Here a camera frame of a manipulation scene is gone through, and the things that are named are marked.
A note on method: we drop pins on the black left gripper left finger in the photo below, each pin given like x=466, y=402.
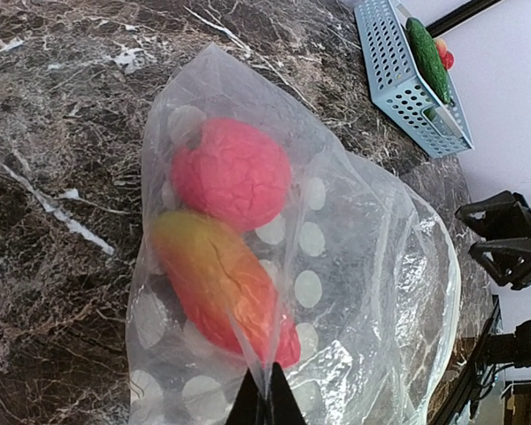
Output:
x=249, y=407

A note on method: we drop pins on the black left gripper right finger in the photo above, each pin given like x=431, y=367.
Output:
x=281, y=407

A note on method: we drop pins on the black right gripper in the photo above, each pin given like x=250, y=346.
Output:
x=505, y=221

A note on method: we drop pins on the clear zip top bag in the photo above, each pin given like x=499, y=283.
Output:
x=364, y=265

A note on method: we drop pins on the green fake vegetable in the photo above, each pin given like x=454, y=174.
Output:
x=428, y=60

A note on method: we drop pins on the pink fake fruit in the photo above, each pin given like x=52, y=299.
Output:
x=237, y=174

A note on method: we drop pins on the light blue perforated basket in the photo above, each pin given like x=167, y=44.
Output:
x=399, y=89

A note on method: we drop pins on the black front mounting rail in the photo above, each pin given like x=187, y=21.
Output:
x=470, y=379

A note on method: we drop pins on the black corner frame post right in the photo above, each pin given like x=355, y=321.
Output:
x=459, y=16

